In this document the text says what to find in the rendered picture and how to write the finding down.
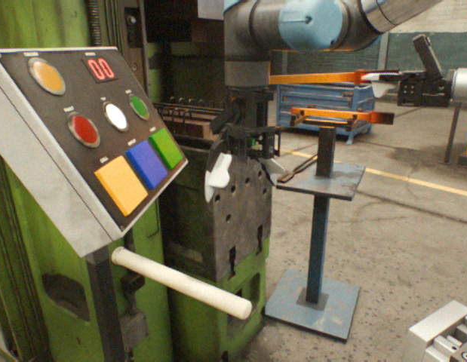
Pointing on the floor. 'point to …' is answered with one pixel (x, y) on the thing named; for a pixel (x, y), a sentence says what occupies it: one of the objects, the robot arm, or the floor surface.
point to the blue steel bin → (291, 96)
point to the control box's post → (105, 304)
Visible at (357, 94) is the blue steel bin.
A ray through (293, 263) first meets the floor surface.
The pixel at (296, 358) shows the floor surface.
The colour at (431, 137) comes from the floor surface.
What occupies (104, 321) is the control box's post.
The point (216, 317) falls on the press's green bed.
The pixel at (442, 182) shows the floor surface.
